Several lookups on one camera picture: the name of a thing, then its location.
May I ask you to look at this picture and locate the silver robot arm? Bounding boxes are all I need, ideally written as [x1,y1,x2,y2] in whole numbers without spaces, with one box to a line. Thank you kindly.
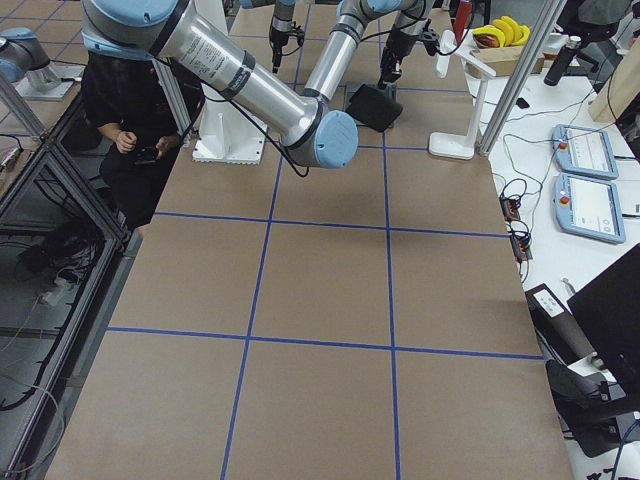
[240,0,305,73]
[82,1,433,169]

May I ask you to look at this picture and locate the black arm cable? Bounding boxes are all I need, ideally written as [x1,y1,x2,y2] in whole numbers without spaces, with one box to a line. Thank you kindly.
[149,19,451,179]

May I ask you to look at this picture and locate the white desk lamp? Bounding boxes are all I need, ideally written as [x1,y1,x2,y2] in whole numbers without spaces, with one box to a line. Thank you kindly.
[428,29,497,161]

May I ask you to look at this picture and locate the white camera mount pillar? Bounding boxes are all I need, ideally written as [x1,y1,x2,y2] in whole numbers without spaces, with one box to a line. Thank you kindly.
[191,0,270,165]

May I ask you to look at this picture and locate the seated person in black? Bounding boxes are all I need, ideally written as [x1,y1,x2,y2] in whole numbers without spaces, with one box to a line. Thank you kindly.
[81,52,183,230]

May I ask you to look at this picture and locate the black mouse pad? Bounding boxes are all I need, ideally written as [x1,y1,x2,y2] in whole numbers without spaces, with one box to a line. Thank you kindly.
[345,83,404,133]

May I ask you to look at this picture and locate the orange circuit board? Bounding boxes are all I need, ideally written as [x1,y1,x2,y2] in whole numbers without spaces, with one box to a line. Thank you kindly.
[499,195,532,263]

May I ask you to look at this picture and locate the aluminium frame post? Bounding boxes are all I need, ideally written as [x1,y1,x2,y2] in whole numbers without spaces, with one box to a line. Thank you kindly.
[477,0,566,157]

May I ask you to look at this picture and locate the lower blue teach pendant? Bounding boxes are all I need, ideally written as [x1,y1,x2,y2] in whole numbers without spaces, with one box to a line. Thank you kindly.
[553,173,626,245]

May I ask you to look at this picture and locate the blue teach pendant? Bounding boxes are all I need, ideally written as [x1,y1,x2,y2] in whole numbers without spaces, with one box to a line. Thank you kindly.
[552,124,619,180]
[553,173,626,245]

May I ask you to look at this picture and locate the yellow bananas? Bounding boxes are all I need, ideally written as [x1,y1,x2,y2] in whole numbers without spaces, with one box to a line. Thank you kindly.
[472,16,531,49]

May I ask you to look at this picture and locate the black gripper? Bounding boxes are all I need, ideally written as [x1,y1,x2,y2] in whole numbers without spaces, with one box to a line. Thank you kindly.
[377,27,416,89]
[269,17,294,73]

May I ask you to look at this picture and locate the black monitor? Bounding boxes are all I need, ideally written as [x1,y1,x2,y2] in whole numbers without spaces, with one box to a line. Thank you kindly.
[568,246,639,394]

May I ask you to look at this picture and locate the black water bottle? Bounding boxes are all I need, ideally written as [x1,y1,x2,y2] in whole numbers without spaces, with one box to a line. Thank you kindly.
[544,35,582,86]

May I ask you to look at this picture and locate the upper blue teach pendant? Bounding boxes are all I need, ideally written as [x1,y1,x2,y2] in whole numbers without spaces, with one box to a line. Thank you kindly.
[552,124,619,180]

